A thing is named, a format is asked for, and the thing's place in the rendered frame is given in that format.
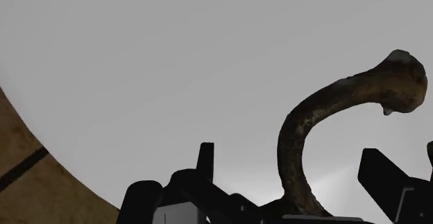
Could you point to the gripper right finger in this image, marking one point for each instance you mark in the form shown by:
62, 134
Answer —
392, 189

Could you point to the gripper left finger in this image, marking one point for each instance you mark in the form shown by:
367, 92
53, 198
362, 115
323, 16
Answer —
199, 196

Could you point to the brown curved long-necked figure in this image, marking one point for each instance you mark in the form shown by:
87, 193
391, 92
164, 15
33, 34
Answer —
293, 142

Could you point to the white round table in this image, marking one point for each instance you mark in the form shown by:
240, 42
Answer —
169, 64

